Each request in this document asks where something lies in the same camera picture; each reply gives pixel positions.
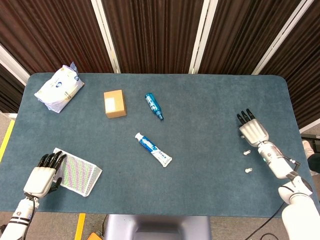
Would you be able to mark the white shoe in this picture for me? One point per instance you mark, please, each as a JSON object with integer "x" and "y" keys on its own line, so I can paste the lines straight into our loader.
{"x": 307, "y": 147}

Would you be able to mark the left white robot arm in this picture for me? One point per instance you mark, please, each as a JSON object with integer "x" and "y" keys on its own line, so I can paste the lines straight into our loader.
{"x": 20, "y": 217}

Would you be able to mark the small cardboard box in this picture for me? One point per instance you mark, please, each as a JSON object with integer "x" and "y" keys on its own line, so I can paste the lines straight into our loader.
{"x": 115, "y": 105}

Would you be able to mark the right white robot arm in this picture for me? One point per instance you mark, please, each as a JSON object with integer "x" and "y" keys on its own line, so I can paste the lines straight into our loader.
{"x": 277, "y": 162}

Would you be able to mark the blue felt table mat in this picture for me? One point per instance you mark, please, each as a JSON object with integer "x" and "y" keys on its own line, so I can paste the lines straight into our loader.
{"x": 200, "y": 190}

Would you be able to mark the yellow floor tape strip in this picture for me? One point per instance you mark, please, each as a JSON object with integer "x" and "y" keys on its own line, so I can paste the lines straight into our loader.
{"x": 7, "y": 140}
{"x": 80, "y": 226}

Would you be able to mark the brown pleated screen panel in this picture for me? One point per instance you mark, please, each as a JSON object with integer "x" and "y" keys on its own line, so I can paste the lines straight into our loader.
{"x": 305, "y": 62}
{"x": 50, "y": 30}
{"x": 7, "y": 92}
{"x": 155, "y": 32}
{"x": 245, "y": 32}

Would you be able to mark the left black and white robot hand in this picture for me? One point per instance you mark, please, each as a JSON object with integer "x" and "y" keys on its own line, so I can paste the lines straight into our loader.
{"x": 40, "y": 180}

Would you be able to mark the orange object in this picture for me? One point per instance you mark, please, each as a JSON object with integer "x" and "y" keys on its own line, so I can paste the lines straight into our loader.
{"x": 94, "y": 236}

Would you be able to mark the white screen frame post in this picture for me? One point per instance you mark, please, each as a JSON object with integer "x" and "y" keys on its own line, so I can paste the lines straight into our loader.
{"x": 310, "y": 128}
{"x": 201, "y": 37}
{"x": 277, "y": 40}
{"x": 105, "y": 32}
{"x": 12, "y": 65}

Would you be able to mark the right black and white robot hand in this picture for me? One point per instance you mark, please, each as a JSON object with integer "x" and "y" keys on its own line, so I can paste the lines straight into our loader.
{"x": 253, "y": 131}

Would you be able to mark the blue white toothpaste tube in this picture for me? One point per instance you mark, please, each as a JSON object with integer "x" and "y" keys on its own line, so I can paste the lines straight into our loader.
{"x": 152, "y": 148}

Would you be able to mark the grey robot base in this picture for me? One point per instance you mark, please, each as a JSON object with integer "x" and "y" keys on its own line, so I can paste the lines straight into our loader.
{"x": 157, "y": 227}

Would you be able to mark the blue spray bottle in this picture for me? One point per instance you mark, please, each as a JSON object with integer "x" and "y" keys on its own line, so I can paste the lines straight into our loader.
{"x": 153, "y": 103}

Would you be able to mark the white tissue pack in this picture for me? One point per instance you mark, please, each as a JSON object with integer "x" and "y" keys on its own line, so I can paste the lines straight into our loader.
{"x": 58, "y": 90}

